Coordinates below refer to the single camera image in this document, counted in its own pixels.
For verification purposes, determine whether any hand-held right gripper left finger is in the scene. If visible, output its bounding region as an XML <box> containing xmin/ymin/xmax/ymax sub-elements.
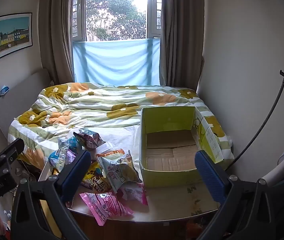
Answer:
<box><xmin>11</xmin><ymin>150</ymin><xmax>92</xmax><ymax>240</ymax></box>

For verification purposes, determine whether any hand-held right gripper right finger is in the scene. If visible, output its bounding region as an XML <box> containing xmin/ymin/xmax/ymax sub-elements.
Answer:
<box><xmin>194</xmin><ymin>150</ymin><xmax>273</xmax><ymax>240</ymax></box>

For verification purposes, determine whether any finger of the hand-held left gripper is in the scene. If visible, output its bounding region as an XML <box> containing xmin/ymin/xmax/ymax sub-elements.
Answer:
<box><xmin>0</xmin><ymin>138</ymin><xmax>25</xmax><ymax>163</ymax></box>

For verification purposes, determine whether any purple snack packet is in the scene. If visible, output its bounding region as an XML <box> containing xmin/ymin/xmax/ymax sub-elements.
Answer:
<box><xmin>48</xmin><ymin>147</ymin><xmax>77</xmax><ymax>173</ymax></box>

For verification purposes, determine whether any yellow brown snack packet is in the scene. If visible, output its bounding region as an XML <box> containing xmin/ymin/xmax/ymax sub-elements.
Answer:
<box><xmin>81</xmin><ymin>161</ymin><xmax>112</xmax><ymax>193</ymax></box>

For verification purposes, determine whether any pink striped snack packet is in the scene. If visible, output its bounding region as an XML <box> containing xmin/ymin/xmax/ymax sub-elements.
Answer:
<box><xmin>79</xmin><ymin>192</ymin><xmax>134</xmax><ymax>226</ymax></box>

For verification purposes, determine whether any pale blue-grey snack packet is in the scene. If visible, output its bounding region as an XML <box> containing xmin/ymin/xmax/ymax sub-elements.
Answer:
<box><xmin>98</xmin><ymin>151</ymin><xmax>143</xmax><ymax>193</ymax></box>

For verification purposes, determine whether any yellow cardboard box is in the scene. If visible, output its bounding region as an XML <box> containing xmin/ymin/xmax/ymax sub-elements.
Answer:
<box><xmin>140</xmin><ymin>106</ymin><xmax>224</xmax><ymax>188</ymax></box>

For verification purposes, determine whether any light blue snack packet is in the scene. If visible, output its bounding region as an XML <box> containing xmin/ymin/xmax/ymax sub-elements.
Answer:
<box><xmin>58</xmin><ymin>136</ymin><xmax>83</xmax><ymax>153</ymax></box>

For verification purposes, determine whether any dark maroon snack packet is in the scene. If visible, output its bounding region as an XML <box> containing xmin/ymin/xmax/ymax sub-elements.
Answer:
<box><xmin>73</xmin><ymin>129</ymin><xmax>106</xmax><ymax>151</ymax></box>

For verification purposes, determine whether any orange snack packet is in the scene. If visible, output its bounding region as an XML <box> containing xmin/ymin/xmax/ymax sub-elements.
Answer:
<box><xmin>96</xmin><ymin>149</ymin><xmax>125</xmax><ymax>158</ymax></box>

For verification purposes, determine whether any grey headboard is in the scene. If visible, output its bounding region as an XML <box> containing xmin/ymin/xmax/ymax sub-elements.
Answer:
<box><xmin>0</xmin><ymin>69</ymin><xmax>53</xmax><ymax>140</ymax></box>

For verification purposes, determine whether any pink white snack packet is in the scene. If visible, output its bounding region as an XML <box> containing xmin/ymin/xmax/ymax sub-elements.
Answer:
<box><xmin>118</xmin><ymin>182</ymin><xmax>149</xmax><ymax>206</ymax></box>

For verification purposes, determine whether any floral quilt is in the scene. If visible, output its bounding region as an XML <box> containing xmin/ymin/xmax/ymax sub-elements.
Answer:
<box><xmin>8</xmin><ymin>82</ymin><xmax>235</xmax><ymax>175</ymax></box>

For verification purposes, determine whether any black curved rod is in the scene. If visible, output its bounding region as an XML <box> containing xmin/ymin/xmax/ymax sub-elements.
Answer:
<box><xmin>225</xmin><ymin>70</ymin><xmax>284</xmax><ymax>173</ymax></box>

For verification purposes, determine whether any light blue cloth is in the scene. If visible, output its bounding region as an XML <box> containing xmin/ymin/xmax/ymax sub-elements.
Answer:
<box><xmin>72</xmin><ymin>38</ymin><xmax>160</xmax><ymax>85</ymax></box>

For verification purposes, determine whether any brown curtain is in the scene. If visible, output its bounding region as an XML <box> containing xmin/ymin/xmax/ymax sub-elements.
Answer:
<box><xmin>159</xmin><ymin>0</ymin><xmax>205</xmax><ymax>91</ymax></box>
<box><xmin>38</xmin><ymin>0</ymin><xmax>75</xmax><ymax>84</ymax></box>

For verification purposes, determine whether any window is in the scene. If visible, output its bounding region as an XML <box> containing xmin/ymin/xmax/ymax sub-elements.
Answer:
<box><xmin>71</xmin><ymin>0</ymin><xmax>162</xmax><ymax>42</ymax></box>

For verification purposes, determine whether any framed wall picture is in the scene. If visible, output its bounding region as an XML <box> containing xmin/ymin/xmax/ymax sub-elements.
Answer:
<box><xmin>0</xmin><ymin>12</ymin><xmax>33</xmax><ymax>66</ymax></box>

